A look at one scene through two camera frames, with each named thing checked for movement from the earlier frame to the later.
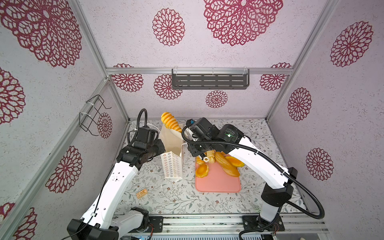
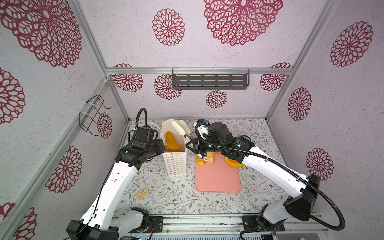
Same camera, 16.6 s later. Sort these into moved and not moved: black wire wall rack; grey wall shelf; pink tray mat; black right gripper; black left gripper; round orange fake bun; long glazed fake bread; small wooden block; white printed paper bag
Moved: long glazed fake bread; white printed paper bag; round orange fake bun
Not moved: grey wall shelf; black wire wall rack; pink tray mat; black right gripper; small wooden block; black left gripper
